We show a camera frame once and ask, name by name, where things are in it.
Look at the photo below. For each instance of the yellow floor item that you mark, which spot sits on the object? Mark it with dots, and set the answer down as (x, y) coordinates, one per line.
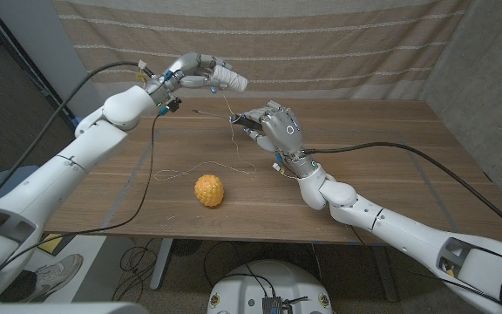
(52, 244)

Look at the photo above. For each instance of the grey sneaker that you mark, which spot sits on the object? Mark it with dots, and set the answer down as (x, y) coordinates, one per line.
(55, 275)

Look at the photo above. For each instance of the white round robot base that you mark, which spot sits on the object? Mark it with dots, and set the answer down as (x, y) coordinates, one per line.
(268, 283)

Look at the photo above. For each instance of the beige striped backdrop cloth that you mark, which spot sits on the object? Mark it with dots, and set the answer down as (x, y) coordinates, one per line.
(320, 43)

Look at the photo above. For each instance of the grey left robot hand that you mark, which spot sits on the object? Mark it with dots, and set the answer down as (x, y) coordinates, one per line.
(185, 72)

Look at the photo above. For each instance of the grey tape outline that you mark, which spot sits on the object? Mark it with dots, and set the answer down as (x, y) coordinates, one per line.
(429, 187)

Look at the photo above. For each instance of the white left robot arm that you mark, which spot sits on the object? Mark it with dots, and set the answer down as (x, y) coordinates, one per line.
(59, 174)

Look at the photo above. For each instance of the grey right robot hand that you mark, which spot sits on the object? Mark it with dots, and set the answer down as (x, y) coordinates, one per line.
(281, 128)

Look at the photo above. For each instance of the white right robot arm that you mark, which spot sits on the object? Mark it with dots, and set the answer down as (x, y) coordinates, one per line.
(408, 235)

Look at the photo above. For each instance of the yellow bumpy ball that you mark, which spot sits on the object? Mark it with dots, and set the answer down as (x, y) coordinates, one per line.
(209, 190)

